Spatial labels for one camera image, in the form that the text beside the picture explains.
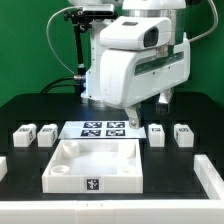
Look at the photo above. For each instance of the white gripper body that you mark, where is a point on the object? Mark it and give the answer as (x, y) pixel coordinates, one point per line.
(129, 77)

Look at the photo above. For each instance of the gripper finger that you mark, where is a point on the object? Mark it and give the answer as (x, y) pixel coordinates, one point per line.
(133, 114)
(164, 100)

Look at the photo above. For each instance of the white square tabletop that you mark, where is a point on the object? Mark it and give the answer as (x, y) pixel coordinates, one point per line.
(94, 166)

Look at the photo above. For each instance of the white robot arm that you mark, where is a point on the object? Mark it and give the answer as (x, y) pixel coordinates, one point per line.
(172, 9)

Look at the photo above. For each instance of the white marker sheet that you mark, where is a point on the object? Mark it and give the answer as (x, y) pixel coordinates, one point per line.
(100, 129)

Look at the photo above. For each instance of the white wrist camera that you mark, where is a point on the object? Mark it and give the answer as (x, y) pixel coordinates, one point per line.
(136, 33)

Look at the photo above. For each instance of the black camera stand pole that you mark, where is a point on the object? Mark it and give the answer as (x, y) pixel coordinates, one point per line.
(79, 43)

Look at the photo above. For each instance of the black camera on stand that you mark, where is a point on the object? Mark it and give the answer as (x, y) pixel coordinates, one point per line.
(99, 10)

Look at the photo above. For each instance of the white obstacle wall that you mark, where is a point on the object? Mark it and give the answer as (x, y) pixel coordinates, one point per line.
(171, 211)

